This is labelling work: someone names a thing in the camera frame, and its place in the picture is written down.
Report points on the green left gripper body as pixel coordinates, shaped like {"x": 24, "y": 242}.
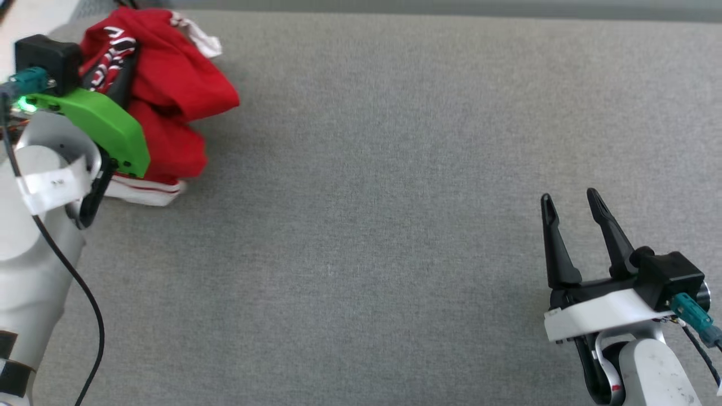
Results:
{"x": 107, "y": 127}

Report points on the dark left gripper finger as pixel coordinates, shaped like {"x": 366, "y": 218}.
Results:
{"x": 95, "y": 194}
{"x": 121, "y": 76}

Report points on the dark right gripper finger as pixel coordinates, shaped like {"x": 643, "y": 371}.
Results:
{"x": 558, "y": 254}
{"x": 615, "y": 242}

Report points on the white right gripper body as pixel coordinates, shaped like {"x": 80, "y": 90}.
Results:
{"x": 603, "y": 313}

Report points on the red white varsity garment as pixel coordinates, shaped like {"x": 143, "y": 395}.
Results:
{"x": 169, "y": 73}

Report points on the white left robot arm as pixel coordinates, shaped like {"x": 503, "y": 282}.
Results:
{"x": 28, "y": 254}

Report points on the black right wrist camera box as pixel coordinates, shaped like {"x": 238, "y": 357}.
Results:
{"x": 671, "y": 276}

